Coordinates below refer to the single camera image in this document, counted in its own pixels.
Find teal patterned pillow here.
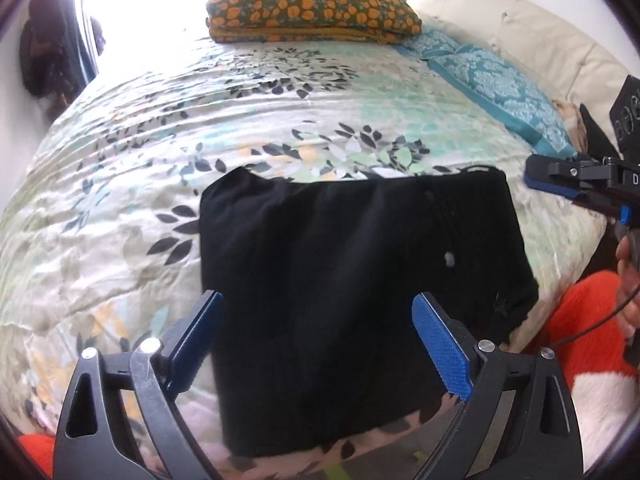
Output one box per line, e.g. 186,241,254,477
395,29,578,157

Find red and white fluffy garment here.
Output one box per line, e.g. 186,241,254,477
17,270,640,480

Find person's right hand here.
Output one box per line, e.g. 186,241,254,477
616,237,640,336

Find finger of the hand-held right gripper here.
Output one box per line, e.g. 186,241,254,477
524,153,609,197
578,103,622,162

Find tan cloth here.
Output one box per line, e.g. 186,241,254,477
551,100,591,153

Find floral leaf print bedspread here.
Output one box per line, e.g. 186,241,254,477
0,35,608,480

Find black pants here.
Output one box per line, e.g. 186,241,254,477
198,166,540,458

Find orange floral pillow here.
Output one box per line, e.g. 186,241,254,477
205,0,423,46

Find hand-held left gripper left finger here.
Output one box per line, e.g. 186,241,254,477
52,290,225,480

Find cream padded headboard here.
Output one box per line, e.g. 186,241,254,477
406,0,636,136

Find black cable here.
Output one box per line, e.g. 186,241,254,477
550,282,640,348

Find dark hanging bag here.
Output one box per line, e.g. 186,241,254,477
19,0,106,101

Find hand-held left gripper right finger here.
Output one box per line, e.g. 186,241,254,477
411,291,583,480

